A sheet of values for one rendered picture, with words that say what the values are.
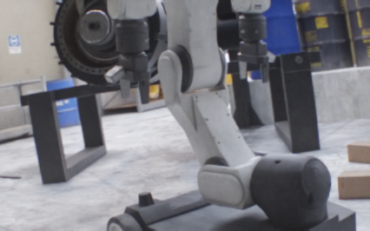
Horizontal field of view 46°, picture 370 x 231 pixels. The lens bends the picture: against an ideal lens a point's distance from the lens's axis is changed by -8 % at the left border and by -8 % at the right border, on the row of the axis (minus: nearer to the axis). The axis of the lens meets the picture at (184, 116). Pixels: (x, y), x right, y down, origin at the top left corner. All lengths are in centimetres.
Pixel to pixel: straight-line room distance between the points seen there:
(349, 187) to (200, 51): 90
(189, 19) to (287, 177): 53
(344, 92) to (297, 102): 133
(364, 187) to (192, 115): 85
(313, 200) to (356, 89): 313
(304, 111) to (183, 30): 173
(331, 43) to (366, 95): 90
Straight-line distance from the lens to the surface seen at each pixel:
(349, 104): 422
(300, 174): 108
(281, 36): 463
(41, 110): 317
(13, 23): 891
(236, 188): 118
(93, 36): 196
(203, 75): 135
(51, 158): 319
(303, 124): 297
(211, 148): 131
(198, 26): 134
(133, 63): 121
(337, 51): 485
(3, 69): 862
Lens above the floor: 59
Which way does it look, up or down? 5 degrees down
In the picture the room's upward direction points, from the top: 8 degrees counter-clockwise
